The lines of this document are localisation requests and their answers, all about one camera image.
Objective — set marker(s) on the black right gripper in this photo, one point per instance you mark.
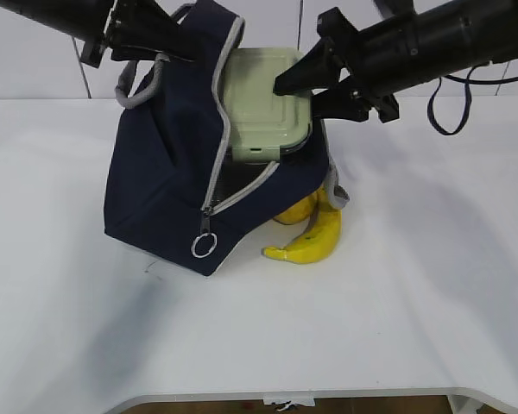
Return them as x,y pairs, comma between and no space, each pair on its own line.
337,61

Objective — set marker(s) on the yellow pear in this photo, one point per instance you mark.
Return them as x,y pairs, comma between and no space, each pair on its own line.
299,212

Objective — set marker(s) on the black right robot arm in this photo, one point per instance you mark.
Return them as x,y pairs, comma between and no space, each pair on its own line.
406,48

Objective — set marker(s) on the navy and white lunch bag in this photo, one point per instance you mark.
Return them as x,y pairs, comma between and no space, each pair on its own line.
171,191

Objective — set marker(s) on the white table leg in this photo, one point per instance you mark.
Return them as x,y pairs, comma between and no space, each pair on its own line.
460,404

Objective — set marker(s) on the green lidded glass container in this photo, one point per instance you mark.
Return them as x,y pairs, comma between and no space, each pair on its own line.
264,126

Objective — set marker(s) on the yellow banana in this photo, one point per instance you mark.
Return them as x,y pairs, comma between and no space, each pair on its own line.
318,241

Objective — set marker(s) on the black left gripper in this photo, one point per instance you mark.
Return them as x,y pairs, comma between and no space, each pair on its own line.
143,30

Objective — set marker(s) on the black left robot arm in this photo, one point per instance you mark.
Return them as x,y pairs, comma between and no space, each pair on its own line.
64,16

